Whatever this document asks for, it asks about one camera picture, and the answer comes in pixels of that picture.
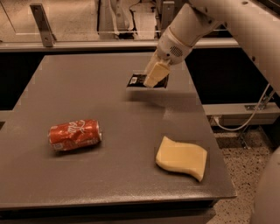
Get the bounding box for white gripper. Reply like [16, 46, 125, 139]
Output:
[143, 26, 192, 88]

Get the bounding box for black rxbar chocolate wrapper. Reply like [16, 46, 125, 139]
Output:
[127, 73, 169, 88]

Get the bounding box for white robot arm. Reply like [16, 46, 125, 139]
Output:
[145, 0, 280, 224]

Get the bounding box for yellow wavy sponge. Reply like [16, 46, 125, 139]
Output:
[156, 136, 207, 182]

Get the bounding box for crushed red soda can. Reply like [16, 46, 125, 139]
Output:
[48, 119, 102, 151]

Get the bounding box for horizontal metal rail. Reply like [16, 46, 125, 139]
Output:
[0, 38, 239, 53]

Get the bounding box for right metal railing bracket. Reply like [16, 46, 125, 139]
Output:
[161, 1, 175, 31]

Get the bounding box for metal railing bracket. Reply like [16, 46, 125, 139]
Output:
[30, 3, 56, 47]
[161, 1, 175, 31]

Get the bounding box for white cable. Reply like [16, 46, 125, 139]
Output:
[213, 83, 272, 132]

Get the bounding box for left metal railing bracket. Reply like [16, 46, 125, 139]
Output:
[30, 3, 56, 47]

